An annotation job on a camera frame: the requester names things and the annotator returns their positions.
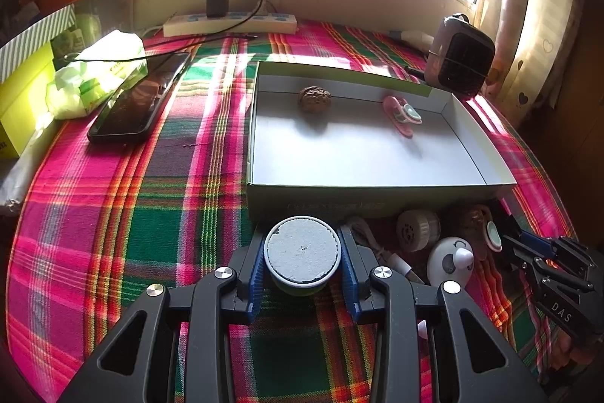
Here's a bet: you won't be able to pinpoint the white cardboard box green sides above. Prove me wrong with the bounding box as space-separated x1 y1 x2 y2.
245 60 518 224

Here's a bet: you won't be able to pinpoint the heart print curtain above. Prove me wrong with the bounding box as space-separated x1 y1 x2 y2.
476 0 586 134

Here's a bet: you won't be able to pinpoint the black smartphone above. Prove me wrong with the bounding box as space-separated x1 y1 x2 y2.
87 51 192 144

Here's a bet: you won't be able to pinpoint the white panda toy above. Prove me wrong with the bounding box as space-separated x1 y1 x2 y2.
427 235 474 288

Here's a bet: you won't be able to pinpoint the pink green plaid tablecloth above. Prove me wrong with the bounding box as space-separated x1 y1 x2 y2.
7 18 579 403

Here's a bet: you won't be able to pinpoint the white usb cable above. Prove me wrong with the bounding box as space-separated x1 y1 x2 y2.
347 218 428 286

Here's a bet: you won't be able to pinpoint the green jar with white lid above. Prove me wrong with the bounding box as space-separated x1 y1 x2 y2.
263 217 343 297

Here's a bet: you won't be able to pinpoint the small white black heater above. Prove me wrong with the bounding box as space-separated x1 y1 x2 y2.
424 13 496 99

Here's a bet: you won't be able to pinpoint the white power strip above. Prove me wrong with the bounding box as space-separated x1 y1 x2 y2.
163 10 298 38

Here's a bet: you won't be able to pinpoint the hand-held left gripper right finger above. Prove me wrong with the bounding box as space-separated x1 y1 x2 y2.
337 226 548 403

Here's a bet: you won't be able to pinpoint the glass tank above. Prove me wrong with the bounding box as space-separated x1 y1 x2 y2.
75 0 137 40

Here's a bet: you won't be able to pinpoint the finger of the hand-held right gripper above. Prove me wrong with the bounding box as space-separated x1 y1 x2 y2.
502 235 593 293
501 212 596 278

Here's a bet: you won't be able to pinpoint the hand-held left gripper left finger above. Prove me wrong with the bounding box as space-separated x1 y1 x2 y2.
59 238 265 403

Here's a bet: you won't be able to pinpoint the white plastic sheet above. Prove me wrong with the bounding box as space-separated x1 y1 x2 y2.
0 139 43 215

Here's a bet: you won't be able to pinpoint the white round perforated cap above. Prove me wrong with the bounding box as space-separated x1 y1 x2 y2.
395 209 442 253

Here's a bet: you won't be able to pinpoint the green striped white box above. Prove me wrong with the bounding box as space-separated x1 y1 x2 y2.
0 4 76 85

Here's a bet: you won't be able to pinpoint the green tissue pack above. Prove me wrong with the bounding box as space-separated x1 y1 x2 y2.
46 30 148 120

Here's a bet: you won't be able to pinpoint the yellow-green box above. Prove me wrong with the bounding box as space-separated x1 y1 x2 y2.
0 42 60 161

